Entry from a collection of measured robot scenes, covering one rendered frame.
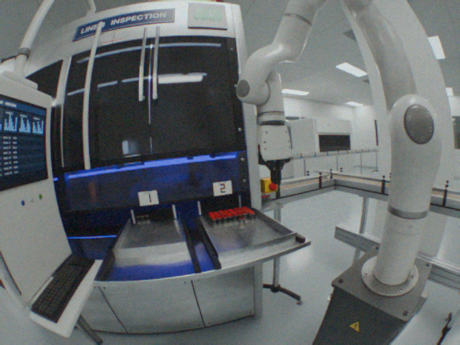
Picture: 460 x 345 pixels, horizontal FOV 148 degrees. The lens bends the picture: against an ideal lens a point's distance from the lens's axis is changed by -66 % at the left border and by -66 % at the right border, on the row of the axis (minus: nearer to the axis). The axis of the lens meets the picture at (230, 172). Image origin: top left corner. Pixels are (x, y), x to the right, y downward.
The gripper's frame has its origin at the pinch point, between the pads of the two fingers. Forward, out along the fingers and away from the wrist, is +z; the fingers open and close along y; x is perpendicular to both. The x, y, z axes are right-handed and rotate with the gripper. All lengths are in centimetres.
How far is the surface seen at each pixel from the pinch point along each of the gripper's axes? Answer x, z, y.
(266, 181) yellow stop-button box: -34.2, 8.2, -15.3
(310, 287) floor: -44, 110, -63
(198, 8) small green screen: -34, -90, 13
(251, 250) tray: 2.3, 20.6, 10.2
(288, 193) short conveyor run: -46, 20, -37
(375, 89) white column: -32, -59, -143
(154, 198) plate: -35, 9, 38
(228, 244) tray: -7.3, 22.1, 14.2
